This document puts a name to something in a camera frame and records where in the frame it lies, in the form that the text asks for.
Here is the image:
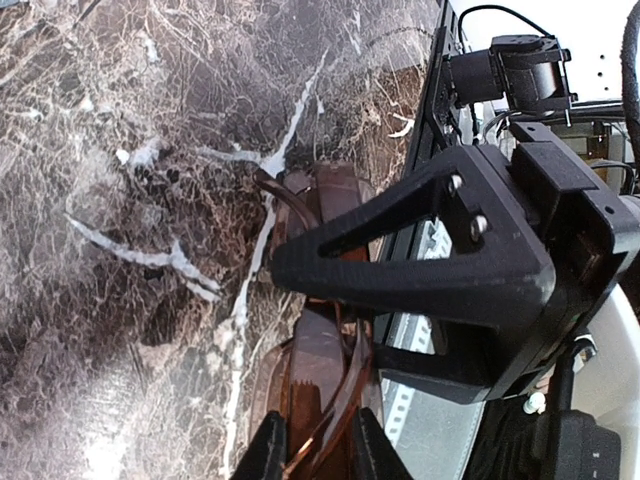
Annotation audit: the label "white slotted cable duct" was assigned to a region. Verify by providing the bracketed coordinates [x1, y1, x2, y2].
[382, 218, 453, 447]

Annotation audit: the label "dark sunglasses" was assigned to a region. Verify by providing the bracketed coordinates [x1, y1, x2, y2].
[250, 164, 372, 479]

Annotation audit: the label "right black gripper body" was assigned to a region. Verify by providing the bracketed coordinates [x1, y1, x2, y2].
[375, 122, 639, 404]

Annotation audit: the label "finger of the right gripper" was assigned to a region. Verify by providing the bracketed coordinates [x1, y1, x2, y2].
[272, 147, 505, 280]
[272, 249, 556, 320]

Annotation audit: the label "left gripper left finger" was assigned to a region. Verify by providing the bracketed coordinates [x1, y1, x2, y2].
[230, 411, 287, 480]

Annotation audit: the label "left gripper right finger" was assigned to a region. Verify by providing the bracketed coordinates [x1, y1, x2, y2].
[352, 408, 413, 480]

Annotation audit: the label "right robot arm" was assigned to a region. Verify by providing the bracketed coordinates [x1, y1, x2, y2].
[272, 14, 639, 479]

